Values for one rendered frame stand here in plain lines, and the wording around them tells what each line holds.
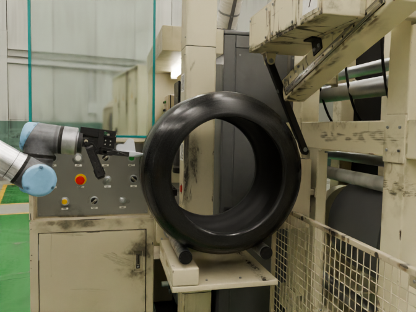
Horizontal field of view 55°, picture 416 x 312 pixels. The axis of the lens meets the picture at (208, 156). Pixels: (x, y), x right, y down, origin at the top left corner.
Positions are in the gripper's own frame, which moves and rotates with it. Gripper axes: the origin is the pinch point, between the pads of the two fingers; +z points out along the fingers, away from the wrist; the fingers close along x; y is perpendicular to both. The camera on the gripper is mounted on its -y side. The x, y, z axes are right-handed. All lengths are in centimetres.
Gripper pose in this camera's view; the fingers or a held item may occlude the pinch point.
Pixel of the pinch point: (139, 155)
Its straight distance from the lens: 137.1
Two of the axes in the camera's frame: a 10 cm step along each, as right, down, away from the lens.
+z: 9.6, 1.2, 2.4
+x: -2.3, -0.7, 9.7
